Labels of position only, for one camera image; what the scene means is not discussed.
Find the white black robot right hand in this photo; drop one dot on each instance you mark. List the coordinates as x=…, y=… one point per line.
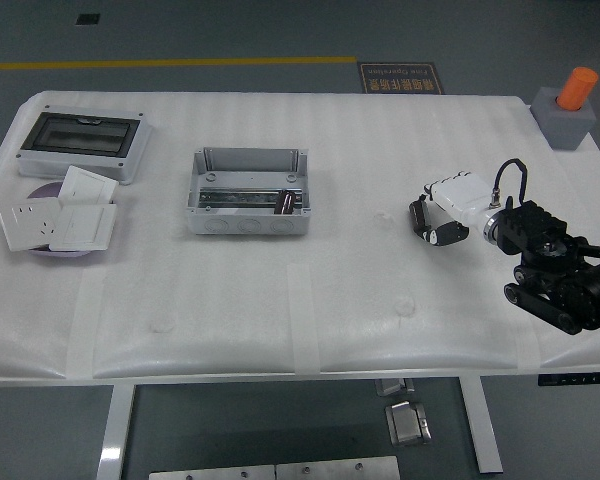
x=460, y=197

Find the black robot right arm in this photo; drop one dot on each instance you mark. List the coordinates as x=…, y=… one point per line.
x=535, y=225

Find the open grey junction box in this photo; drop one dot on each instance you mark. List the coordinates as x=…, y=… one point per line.
x=247, y=220

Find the grey box with dark window lid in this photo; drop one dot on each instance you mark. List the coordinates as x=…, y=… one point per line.
x=80, y=135

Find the grey block holder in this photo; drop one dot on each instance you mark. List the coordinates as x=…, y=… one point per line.
x=565, y=127

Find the black floor sign orange text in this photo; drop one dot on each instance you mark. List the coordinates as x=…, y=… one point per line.
x=400, y=79

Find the orange cylinder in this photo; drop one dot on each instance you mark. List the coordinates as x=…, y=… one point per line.
x=576, y=89

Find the white tape strip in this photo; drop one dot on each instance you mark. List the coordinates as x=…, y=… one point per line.
x=529, y=350
x=82, y=330

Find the black table control panel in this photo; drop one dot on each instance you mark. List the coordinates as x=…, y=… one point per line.
x=575, y=379

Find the metal hinge block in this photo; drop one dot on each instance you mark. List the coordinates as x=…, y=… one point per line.
x=407, y=425

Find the white table leg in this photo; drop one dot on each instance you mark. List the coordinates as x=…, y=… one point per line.
x=482, y=430
x=115, y=435

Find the white foam table mat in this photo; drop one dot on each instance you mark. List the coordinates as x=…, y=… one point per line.
x=230, y=300

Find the grey metal plate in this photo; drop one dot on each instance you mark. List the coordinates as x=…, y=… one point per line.
x=337, y=469
x=210, y=473

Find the purple round plate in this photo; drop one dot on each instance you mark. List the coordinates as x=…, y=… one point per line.
x=45, y=191

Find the white socket panel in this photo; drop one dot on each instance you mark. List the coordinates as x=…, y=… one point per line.
x=27, y=225

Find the small metal bracket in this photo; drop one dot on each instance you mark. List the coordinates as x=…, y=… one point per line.
x=392, y=387

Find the metal mounting rail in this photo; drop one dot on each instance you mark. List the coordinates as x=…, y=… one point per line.
x=240, y=197

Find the white switch panel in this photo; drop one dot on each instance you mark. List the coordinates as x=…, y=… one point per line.
x=87, y=186
x=85, y=227

